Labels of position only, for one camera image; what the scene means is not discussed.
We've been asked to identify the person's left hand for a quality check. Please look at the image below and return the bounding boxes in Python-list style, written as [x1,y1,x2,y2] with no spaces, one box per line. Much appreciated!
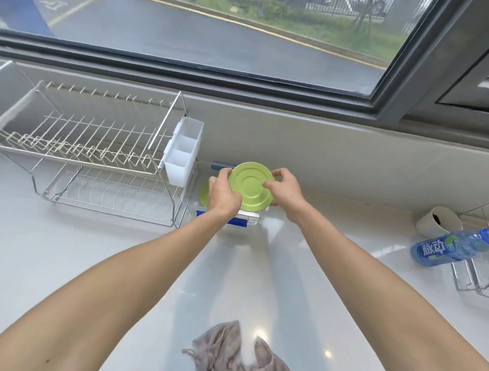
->
[206,168,243,219]

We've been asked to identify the person's right hand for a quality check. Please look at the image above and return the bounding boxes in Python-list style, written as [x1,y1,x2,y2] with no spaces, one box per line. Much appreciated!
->
[262,167,308,224]

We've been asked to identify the clear plastic container blue handles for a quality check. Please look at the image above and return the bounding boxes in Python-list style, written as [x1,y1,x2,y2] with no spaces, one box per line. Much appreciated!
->
[186,160,273,230]

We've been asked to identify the pinkish grey cleaning cloth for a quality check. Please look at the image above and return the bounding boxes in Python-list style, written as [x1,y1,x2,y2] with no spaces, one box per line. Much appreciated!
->
[182,320,291,371]

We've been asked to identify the person's left forearm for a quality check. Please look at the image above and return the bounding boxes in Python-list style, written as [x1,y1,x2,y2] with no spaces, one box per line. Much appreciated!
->
[0,208,230,371]

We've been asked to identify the person's right forearm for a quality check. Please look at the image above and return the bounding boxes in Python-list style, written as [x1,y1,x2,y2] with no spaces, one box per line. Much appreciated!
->
[294,202,489,371]

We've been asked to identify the white plastic utensil holder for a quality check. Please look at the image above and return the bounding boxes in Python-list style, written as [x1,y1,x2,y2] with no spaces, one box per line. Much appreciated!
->
[163,116,204,188]

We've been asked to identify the white cup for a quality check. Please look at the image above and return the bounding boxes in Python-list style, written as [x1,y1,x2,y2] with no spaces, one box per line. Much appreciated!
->
[415,206,464,239]

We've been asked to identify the blue plastic drink bottle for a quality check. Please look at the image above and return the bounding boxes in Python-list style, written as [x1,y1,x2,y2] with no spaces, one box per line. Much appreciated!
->
[410,228,489,268]

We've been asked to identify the dark grey window frame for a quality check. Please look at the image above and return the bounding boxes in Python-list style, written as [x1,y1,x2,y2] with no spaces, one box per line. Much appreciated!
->
[0,0,489,150]

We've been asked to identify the silver wire dish rack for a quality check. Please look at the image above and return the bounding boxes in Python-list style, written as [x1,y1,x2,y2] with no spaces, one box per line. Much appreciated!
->
[450,204,489,298]
[0,80,188,229]

